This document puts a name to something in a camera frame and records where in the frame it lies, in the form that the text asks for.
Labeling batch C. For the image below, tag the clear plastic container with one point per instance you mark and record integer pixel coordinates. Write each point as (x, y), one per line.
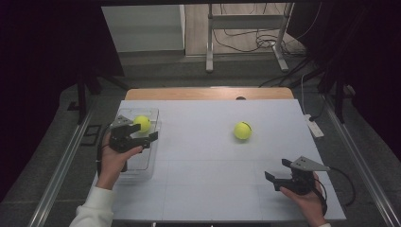
(143, 164)

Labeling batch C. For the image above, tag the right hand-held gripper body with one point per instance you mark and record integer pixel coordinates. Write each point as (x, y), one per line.
(307, 165)

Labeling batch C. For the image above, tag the person's right hand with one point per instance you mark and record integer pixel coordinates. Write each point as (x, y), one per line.
(310, 205)

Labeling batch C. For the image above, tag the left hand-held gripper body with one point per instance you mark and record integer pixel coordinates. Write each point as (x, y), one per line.
(121, 142)

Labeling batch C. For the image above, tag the black metal stand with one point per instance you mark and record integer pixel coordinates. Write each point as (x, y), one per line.
(82, 94)
(339, 101)

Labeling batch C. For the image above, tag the white table board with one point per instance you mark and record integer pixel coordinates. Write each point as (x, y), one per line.
(220, 189)

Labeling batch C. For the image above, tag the white metal desk frame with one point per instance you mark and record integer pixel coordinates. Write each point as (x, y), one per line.
(246, 22)

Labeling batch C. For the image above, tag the white power strip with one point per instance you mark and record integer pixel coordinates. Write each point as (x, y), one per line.
(313, 126)

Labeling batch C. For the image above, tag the dark round table grommet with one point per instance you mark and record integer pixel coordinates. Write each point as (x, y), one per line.
(240, 98)

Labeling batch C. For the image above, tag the dark curtain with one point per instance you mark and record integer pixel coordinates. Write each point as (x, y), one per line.
(372, 63)
(38, 63)

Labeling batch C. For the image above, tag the white cabinet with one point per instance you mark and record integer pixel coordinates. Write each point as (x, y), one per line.
(142, 28)

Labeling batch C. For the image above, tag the aluminium floor rail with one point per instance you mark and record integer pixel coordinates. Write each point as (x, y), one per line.
(362, 164)
(60, 176)

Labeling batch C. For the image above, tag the person's left hand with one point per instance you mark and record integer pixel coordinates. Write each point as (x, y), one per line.
(110, 164)

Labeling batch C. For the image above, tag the yellow tennis ball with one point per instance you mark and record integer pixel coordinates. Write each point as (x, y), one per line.
(242, 131)
(143, 123)

